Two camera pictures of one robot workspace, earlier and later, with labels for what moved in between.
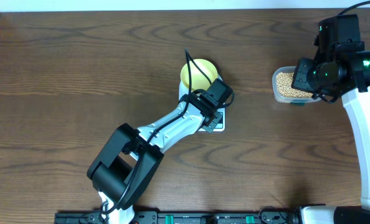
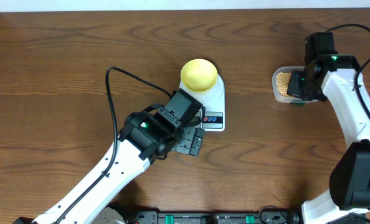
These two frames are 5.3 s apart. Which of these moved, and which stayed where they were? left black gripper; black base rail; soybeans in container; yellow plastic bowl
Moved: left black gripper
Stayed: black base rail; soybeans in container; yellow plastic bowl
